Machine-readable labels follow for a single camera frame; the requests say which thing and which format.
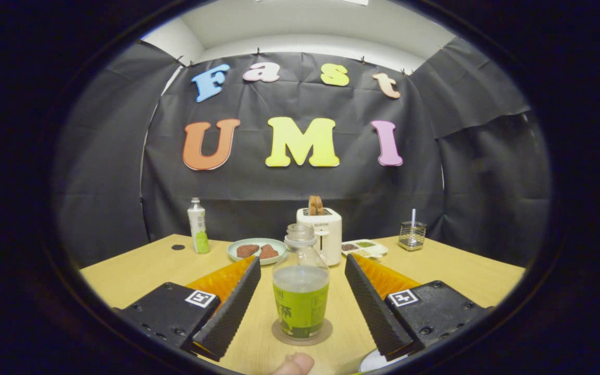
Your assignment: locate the white divided tray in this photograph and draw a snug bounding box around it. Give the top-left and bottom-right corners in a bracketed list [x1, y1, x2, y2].
[341, 239, 389, 259]

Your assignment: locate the round brown coaster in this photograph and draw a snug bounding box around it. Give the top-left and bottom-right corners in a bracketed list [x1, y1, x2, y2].
[271, 318, 333, 347]

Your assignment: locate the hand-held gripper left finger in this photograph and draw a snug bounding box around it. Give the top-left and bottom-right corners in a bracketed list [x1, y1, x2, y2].
[115, 255, 262, 361]

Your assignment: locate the pale green plate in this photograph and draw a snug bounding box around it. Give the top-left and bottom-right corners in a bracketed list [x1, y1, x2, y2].
[227, 238, 288, 266]

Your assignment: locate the cream toaster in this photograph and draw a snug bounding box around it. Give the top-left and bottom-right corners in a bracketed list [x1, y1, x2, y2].
[296, 207, 343, 267]

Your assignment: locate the clear juice bottle green label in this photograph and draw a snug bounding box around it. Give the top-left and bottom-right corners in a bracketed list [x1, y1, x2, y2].
[272, 223, 330, 340]

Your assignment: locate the small white green bottle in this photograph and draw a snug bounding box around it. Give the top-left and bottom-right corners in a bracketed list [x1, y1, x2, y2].
[187, 197, 211, 255]

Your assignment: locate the pale grey cup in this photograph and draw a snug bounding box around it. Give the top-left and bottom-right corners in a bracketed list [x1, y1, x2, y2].
[358, 348, 410, 373]

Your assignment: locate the wooden table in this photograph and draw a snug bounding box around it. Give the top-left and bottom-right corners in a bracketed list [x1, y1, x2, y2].
[80, 233, 526, 375]

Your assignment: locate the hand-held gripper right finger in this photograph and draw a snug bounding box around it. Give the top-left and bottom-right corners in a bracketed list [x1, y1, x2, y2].
[344, 254, 493, 361]

